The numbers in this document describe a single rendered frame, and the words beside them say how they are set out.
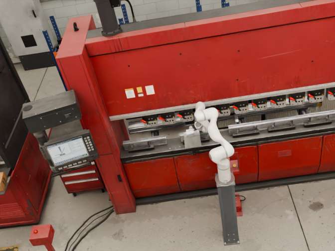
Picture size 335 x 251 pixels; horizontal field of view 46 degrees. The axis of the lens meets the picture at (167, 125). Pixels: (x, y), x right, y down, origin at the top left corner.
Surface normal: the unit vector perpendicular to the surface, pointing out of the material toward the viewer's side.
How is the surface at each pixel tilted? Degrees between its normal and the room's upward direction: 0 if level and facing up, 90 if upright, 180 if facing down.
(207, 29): 90
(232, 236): 90
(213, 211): 0
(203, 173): 90
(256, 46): 90
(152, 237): 0
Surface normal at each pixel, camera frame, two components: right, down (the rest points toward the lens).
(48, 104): -0.15, -0.76
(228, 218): 0.02, 0.64
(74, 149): 0.28, 0.58
